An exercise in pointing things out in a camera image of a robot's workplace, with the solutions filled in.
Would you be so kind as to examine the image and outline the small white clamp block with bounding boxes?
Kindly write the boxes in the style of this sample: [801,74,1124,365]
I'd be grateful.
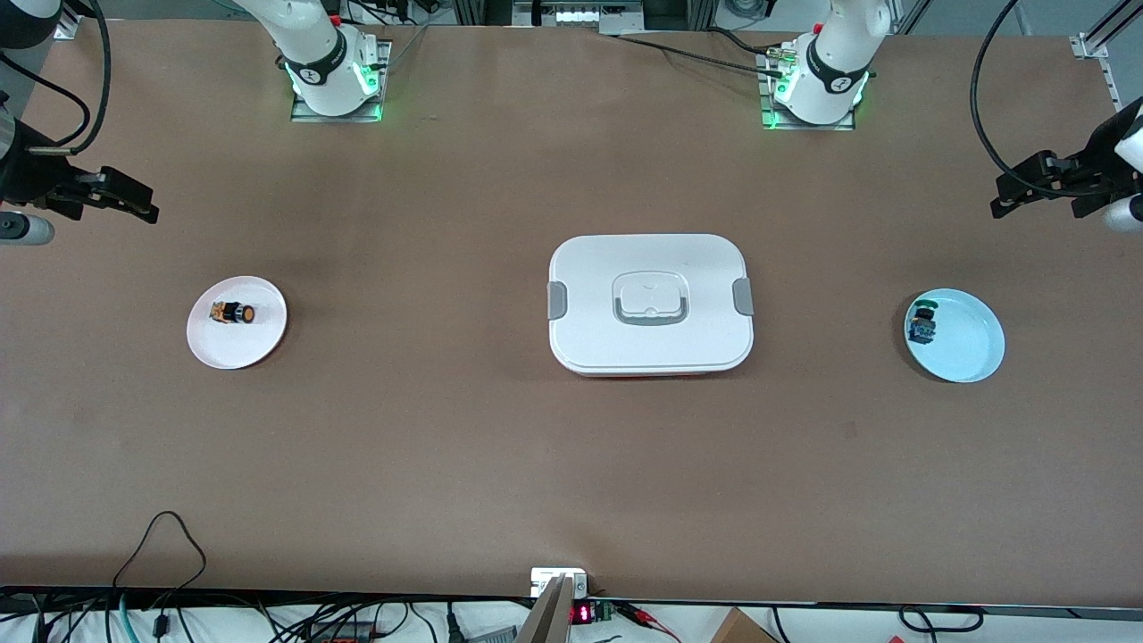
[530,568,590,597]

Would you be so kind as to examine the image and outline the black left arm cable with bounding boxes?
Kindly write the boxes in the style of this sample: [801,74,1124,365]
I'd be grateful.
[971,0,1077,196]

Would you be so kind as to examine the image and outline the red clip lead wire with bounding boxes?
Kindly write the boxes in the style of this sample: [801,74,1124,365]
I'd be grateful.
[621,602,681,643]

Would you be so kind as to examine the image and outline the aluminium profile bar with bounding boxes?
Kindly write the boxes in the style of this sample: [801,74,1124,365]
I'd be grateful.
[516,576,574,643]

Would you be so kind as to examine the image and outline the white lit power strip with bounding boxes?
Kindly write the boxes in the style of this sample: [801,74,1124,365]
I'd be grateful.
[513,0,646,29]

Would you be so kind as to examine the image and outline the brown cardboard box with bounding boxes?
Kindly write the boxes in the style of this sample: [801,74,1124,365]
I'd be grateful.
[710,607,780,643]

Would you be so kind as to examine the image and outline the pink round plate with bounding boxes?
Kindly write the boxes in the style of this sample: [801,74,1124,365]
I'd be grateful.
[186,276,288,371]

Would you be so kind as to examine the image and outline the teal cable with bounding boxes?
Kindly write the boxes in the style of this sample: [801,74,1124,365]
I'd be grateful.
[114,594,146,643]

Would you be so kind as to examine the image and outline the light blue round plate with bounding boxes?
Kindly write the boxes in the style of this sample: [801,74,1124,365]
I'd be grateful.
[904,288,1006,384]

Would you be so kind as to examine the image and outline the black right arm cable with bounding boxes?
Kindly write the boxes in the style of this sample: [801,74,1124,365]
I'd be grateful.
[0,0,113,157]

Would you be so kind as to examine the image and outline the black looped thin cable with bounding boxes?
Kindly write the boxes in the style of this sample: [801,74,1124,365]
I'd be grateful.
[112,511,208,590]

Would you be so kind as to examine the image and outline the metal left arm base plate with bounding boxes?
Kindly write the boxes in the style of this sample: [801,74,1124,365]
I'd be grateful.
[757,49,856,132]

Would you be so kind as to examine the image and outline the white lunch box grey clips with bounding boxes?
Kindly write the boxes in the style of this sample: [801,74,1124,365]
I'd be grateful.
[546,234,755,378]

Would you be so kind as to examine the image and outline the black oval cable loop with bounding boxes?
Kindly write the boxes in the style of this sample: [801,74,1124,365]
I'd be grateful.
[897,605,985,633]

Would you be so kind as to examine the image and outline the aluminium corner bracket rail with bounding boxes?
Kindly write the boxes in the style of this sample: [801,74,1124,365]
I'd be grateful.
[1070,0,1143,113]

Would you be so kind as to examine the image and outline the black cable to arm base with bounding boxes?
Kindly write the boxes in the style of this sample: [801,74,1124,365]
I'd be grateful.
[600,29,787,78]

